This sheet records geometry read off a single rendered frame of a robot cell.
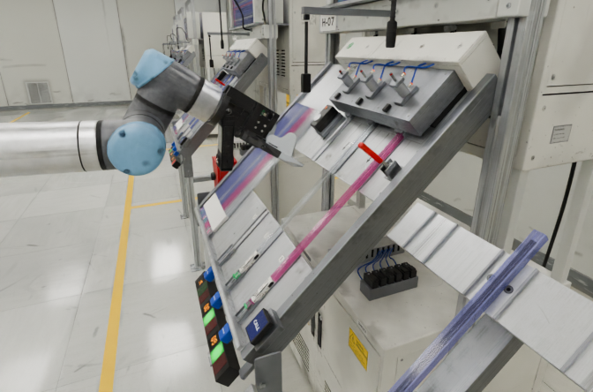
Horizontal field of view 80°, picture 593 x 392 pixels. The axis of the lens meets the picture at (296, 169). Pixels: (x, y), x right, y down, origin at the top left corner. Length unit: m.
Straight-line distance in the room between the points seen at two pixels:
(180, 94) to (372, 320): 0.69
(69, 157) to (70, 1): 8.92
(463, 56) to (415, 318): 0.63
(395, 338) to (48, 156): 0.78
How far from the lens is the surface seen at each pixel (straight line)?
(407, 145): 0.76
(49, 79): 9.55
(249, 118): 0.71
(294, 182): 2.25
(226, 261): 0.97
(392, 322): 0.98
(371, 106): 0.82
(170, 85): 0.67
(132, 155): 0.55
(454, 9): 0.84
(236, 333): 0.77
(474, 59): 0.77
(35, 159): 0.59
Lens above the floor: 1.26
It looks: 19 degrees down
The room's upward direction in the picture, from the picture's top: straight up
